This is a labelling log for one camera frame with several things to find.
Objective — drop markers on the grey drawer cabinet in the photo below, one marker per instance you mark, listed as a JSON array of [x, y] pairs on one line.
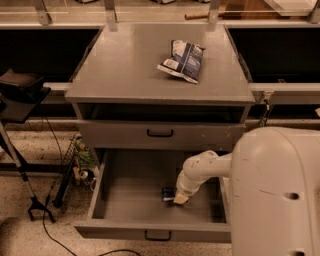
[[120, 80]]

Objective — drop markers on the wooden hammer handle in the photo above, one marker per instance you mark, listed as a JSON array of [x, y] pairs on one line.
[[197, 16]]

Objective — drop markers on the open grey lower drawer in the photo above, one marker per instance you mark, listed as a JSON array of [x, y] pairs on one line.
[[128, 202]]

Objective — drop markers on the black tripod stand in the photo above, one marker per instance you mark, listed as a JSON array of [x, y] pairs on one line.
[[21, 93]]

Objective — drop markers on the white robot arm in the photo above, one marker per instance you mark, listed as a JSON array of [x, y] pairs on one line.
[[274, 175]]

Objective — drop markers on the blue white chip bag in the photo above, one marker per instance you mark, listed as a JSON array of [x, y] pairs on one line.
[[185, 61]]

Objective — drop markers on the closed grey upper drawer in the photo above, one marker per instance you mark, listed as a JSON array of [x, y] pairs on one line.
[[159, 135]]

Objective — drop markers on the metal rail frame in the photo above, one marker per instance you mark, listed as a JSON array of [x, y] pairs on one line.
[[109, 14]]

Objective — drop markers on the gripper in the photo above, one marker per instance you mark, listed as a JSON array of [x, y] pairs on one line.
[[185, 189]]

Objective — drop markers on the wire basket with snacks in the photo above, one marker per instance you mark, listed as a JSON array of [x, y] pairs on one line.
[[78, 165]]

